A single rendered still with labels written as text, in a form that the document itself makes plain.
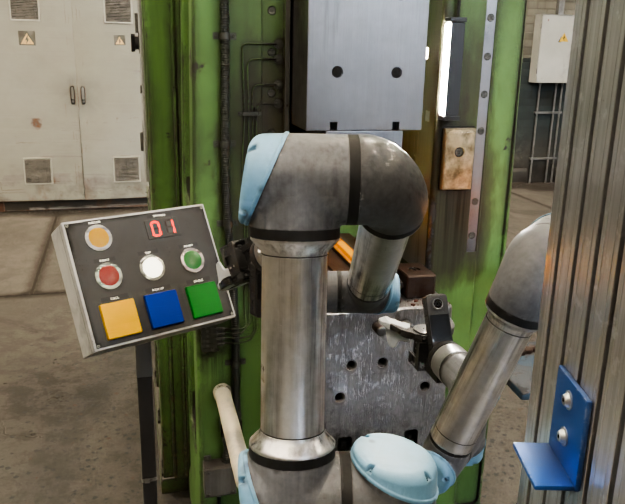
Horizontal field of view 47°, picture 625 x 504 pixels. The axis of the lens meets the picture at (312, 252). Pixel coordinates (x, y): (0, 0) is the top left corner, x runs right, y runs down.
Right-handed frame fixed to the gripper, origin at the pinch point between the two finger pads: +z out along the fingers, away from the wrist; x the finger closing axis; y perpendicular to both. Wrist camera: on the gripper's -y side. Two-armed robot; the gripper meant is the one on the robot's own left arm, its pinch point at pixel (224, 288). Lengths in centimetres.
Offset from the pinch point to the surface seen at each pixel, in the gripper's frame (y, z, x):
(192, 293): 1.9, 9.6, 2.7
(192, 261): 9.1, 10.0, 0.3
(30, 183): 206, 515, -130
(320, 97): 39, -10, -34
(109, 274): 9.7, 10.0, 19.9
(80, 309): 4.0, 12.1, 27.0
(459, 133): 26, -11, -78
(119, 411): -18, 180, -36
